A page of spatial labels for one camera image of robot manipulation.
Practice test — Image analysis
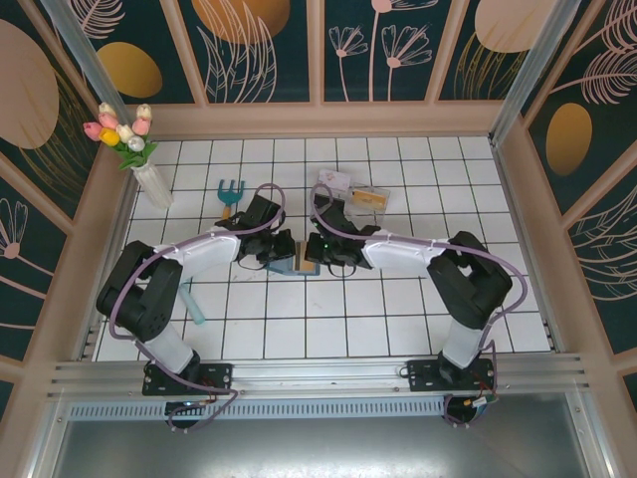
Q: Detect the teal leather card holder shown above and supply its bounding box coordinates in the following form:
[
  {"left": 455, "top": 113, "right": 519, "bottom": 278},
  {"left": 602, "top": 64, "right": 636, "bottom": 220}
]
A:
[{"left": 265, "top": 258, "right": 319, "bottom": 279}]

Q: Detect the gold striped credit card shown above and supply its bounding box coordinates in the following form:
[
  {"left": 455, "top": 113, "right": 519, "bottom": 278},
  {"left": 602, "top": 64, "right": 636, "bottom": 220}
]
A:
[{"left": 294, "top": 242, "right": 319, "bottom": 275}]

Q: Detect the orange card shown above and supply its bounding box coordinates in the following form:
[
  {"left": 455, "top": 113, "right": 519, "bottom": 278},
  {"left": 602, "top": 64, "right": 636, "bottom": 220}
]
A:
[{"left": 350, "top": 188, "right": 388, "bottom": 210}]

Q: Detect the white floral print card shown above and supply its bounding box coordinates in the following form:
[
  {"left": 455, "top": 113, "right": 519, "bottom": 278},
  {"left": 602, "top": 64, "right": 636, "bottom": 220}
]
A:
[{"left": 318, "top": 168, "right": 353, "bottom": 195}]

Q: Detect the light teal plastic tool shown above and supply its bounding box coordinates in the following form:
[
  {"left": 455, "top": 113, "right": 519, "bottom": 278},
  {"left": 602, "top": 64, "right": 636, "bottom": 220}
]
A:
[{"left": 180, "top": 283, "right": 208, "bottom": 328}]

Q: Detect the white ribbed vase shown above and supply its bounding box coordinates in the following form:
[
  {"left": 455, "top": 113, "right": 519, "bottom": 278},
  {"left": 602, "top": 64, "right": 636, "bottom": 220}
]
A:
[{"left": 129, "top": 163, "right": 174, "bottom": 209}]

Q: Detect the artificial tulip bouquet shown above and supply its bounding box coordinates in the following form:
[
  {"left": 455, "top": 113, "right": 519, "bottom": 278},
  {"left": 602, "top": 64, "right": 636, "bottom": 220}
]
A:
[{"left": 82, "top": 102, "right": 159, "bottom": 173}]

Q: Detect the teal garden fork wooden handle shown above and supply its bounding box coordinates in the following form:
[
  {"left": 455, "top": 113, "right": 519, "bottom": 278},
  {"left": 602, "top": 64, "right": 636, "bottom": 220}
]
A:
[{"left": 215, "top": 178, "right": 249, "bottom": 221}]

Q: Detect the aluminium mounting rail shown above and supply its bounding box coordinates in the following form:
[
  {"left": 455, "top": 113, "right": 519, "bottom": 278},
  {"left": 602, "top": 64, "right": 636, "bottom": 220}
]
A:
[{"left": 47, "top": 353, "right": 593, "bottom": 399}]

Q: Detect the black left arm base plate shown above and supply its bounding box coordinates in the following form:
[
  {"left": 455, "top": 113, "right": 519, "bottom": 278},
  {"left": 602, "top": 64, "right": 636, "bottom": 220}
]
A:
[{"left": 142, "top": 361, "right": 235, "bottom": 397}]

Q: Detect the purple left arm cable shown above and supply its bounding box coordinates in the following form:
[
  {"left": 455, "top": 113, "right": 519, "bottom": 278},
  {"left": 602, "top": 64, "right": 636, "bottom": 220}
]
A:
[{"left": 106, "top": 182, "right": 288, "bottom": 434}]

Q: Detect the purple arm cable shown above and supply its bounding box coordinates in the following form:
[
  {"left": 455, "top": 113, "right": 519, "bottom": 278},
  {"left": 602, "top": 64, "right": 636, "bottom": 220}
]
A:
[
  {"left": 309, "top": 182, "right": 529, "bottom": 429},
  {"left": 106, "top": 182, "right": 288, "bottom": 434}
]

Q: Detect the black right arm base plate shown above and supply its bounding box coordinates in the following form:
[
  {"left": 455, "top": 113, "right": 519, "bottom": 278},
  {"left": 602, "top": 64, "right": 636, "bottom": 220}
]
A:
[{"left": 406, "top": 358, "right": 499, "bottom": 394}]

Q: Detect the grey slotted cable duct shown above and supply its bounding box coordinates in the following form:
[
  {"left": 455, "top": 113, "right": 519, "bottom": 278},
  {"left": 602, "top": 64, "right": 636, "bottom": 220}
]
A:
[{"left": 67, "top": 400, "right": 449, "bottom": 420}]

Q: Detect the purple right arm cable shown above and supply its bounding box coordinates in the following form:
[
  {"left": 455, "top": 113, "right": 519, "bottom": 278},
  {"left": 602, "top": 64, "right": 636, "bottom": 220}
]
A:
[{"left": 309, "top": 182, "right": 529, "bottom": 429}]

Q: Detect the aluminium frame post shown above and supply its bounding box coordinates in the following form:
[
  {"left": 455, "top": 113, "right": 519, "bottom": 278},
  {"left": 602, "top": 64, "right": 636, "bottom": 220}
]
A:
[
  {"left": 490, "top": 0, "right": 583, "bottom": 146},
  {"left": 39, "top": 0, "right": 120, "bottom": 109}
]

